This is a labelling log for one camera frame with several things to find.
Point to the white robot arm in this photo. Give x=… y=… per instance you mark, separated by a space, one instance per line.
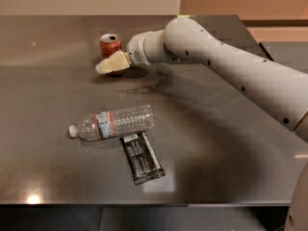
x=280 y=91

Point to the black snack bar wrapper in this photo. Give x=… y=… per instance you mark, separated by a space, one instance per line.
x=142 y=158

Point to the clear plastic water bottle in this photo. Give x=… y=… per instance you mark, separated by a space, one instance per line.
x=113 y=123

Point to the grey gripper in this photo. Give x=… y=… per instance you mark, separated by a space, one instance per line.
x=136 y=50

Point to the red coke can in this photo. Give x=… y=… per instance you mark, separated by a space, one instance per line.
x=109 y=44

